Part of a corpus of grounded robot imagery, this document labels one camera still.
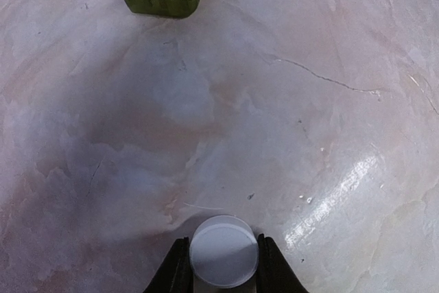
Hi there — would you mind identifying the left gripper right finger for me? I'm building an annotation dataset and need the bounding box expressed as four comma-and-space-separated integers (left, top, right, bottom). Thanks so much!
256, 234, 307, 293

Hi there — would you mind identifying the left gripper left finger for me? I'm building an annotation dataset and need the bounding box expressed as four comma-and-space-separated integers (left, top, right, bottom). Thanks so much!
143, 237, 193, 293

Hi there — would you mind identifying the white small bottle cap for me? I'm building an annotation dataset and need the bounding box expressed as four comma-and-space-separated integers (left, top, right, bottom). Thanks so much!
189, 215, 259, 289

